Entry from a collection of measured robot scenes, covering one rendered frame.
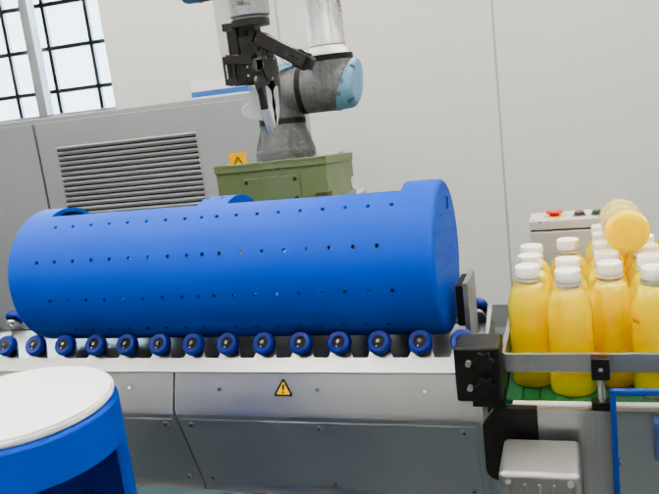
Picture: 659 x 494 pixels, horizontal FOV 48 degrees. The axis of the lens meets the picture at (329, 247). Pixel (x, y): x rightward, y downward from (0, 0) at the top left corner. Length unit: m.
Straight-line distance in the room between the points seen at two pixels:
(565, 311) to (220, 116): 2.09
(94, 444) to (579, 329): 0.72
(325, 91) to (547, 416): 0.94
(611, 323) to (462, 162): 2.95
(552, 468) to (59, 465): 0.67
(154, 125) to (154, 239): 1.75
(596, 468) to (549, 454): 0.11
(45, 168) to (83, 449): 2.48
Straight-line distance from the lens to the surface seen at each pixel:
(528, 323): 1.24
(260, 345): 1.42
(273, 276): 1.34
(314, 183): 1.68
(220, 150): 3.06
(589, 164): 4.13
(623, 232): 1.31
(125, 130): 3.24
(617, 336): 1.25
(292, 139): 1.83
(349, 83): 1.77
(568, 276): 1.20
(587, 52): 4.10
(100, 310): 1.54
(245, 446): 1.53
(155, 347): 1.53
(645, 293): 1.21
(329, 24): 1.81
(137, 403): 1.57
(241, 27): 1.43
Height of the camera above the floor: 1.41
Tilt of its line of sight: 12 degrees down
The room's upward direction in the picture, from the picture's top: 7 degrees counter-clockwise
